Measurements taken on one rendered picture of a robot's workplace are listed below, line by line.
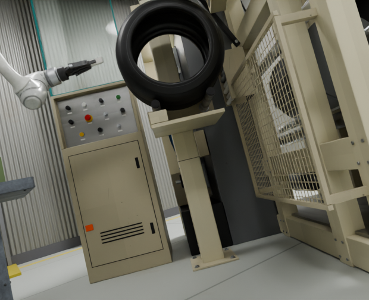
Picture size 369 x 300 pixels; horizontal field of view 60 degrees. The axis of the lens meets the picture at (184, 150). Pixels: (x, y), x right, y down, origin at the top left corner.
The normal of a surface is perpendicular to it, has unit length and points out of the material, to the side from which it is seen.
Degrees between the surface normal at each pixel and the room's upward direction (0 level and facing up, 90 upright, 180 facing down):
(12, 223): 90
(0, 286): 90
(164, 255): 90
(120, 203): 90
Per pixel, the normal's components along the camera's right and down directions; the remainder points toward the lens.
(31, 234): 0.50, -0.20
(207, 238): 0.04, -0.10
